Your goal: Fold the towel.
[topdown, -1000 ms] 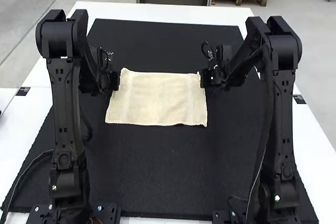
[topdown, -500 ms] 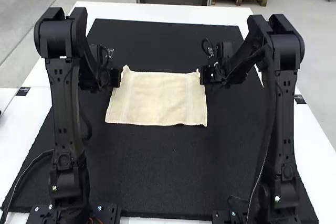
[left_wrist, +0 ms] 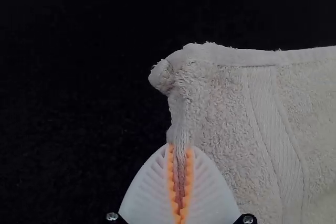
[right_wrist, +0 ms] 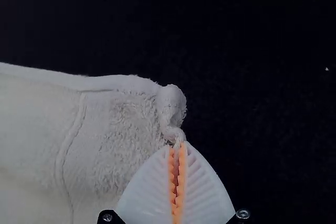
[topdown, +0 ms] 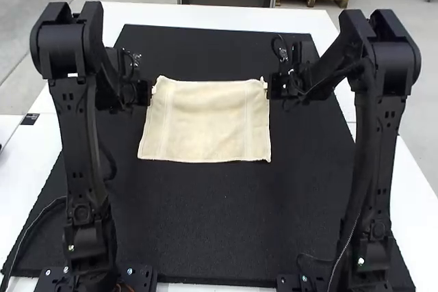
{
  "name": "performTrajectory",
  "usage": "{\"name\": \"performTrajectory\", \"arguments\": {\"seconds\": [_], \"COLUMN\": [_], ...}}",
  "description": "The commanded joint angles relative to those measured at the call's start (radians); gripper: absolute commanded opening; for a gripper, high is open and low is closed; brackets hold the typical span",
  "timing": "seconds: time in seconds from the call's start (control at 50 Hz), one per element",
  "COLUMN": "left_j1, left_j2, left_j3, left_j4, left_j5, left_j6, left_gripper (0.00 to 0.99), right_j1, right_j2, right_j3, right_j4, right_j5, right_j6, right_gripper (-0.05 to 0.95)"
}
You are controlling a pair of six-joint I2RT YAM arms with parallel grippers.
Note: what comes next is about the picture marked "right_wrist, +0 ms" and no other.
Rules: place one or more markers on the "black mat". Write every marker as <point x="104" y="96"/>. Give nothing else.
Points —
<point x="183" y="24"/>

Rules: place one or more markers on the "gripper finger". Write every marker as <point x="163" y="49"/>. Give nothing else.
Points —
<point x="147" y="190"/>
<point x="207" y="184"/>

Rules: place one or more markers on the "pale towel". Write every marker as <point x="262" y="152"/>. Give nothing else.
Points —
<point x="65" y="142"/>

